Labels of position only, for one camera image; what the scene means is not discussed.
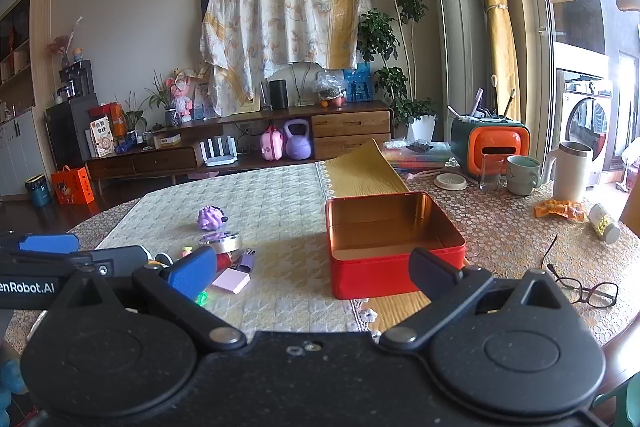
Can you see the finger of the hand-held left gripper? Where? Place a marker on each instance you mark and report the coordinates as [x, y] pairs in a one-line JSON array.
[[47, 242], [120, 255]]

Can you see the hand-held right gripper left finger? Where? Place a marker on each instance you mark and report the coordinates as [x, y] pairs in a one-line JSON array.
[[192, 271]]

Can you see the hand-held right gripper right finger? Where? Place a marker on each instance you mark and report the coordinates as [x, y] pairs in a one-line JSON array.
[[431, 268]]

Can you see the small green item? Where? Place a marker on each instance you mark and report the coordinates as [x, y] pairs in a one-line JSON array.
[[202, 297]]

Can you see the small red item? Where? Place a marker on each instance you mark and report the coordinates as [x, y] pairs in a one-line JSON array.
[[223, 261]]

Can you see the red tin box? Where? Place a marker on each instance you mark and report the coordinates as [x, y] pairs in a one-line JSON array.
[[395, 279]]

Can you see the pink notepad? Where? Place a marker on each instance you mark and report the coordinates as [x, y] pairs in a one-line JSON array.
[[231, 281]]

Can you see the round silver tin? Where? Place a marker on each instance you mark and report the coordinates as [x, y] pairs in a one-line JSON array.
[[220, 241]]

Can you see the purple usb stick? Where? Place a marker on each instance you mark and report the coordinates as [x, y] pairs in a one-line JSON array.
[[246, 259]]

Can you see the purple spiky toy figure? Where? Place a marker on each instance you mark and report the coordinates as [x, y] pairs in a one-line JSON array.
[[212, 218]]

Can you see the person's left hand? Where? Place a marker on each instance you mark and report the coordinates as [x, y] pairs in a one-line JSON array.
[[10, 377]]

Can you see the teal bucket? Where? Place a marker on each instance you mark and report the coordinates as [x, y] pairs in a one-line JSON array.
[[37, 190]]

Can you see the orange gift bag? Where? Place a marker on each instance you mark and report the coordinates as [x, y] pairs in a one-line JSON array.
[[74, 187]]

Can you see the gold patterned tablecloth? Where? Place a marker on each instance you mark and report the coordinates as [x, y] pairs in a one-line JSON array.
[[500, 227]]

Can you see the white round lid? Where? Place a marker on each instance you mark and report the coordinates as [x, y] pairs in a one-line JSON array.
[[450, 181]]

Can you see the pink plastic utensil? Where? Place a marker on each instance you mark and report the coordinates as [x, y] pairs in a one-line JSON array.
[[425, 174]]

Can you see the pink paper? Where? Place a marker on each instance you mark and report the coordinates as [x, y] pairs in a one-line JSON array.
[[200, 175]]

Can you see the white low cabinet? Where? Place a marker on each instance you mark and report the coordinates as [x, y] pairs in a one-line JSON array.
[[20, 147]]

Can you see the clear drinking glass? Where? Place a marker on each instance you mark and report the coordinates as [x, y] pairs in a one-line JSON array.
[[491, 174]]

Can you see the black cabinet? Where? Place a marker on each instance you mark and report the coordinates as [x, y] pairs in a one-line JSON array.
[[67, 132]]

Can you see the stack of books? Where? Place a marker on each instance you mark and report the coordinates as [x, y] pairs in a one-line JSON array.
[[415, 157]]

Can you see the white brown snack box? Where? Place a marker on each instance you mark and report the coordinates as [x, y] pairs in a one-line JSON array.
[[102, 138]]

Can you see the yellow table runner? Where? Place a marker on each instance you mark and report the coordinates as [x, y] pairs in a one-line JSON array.
[[360, 172]]

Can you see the white router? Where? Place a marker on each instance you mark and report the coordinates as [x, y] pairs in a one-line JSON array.
[[220, 153]]

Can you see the dark packet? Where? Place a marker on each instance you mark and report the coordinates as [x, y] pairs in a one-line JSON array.
[[419, 147]]

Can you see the cream flat box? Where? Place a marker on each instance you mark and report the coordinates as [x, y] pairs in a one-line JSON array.
[[167, 140]]

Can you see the pale green mug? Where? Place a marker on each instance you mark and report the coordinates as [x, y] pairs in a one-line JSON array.
[[522, 176]]

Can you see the orange green desk organizer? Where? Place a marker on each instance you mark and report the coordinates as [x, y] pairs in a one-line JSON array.
[[492, 142]]

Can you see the orange box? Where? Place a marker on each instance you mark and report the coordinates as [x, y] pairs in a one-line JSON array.
[[114, 114]]

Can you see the small potted plant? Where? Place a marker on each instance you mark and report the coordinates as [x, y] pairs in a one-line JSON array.
[[131, 114]]

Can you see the orange snack packet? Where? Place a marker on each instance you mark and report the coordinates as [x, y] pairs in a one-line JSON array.
[[560, 210]]

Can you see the pink toy case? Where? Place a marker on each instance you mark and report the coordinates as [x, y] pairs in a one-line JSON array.
[[272, 143]]

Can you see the black eyeglasses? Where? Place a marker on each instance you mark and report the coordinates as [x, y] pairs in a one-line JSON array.
[[585, 293]]

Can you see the white stick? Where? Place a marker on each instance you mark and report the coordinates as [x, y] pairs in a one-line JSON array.
[[454, 112]]

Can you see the potted orchid plant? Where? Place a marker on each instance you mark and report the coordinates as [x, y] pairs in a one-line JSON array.
[[160, 99]]

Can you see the black coffee machine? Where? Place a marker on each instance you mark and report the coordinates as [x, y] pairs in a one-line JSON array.
[[75, 79]]

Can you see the purple kettlebell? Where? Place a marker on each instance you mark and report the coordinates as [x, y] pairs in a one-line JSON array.
[[298, 143]]

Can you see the wooden tv cabinet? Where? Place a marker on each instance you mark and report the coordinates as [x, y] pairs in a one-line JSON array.
[[345, 124]]

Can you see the pink doll figure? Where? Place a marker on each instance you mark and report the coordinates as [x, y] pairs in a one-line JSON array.
[[181, 99]]

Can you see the white thermos cup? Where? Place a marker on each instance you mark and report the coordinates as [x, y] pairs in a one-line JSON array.
[[570, 172]]

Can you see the purple tube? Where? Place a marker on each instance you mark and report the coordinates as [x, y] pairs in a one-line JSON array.
[[477, 100]]

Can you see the small pill bottle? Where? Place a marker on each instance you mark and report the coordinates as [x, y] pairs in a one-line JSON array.
[[603, 223]]

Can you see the white tipped brush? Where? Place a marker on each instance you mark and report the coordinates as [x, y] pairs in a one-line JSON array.
[[494, 94]]

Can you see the silver upright device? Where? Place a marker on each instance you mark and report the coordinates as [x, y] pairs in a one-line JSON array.
[[263, 96]]

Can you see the vase of dried flowers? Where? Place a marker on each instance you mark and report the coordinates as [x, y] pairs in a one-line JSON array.
[[62, 47]]

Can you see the black speaker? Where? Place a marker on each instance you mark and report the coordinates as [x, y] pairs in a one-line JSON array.
[[278, 94]]

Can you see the plastic bag of fruit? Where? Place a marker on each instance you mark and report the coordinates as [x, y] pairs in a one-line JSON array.
[[330, 88]]

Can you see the white washing machine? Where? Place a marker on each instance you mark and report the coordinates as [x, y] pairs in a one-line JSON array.
[[585, 117]]

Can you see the cream arched panel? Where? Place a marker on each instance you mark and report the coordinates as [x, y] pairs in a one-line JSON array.
[[305, 79]]

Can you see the teal chair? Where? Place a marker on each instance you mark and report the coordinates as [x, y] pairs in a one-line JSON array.
[[620, 396]]

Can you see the cream standing air conditioner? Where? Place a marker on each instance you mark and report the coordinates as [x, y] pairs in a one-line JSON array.
[[450, 32]]

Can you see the floral cloth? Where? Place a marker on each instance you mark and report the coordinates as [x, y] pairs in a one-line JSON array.
[[280, 32]]

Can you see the potted tree white pot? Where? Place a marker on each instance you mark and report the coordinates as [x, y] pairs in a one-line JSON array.
[[395, 7]]

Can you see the black television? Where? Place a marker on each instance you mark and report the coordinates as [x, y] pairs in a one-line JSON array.
[[206, 2]]

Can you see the yellow curtain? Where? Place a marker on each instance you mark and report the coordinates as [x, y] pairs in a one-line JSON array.
[[500, 7]]

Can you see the wooden wall shelf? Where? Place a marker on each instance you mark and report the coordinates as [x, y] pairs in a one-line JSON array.
[[17, 42]]

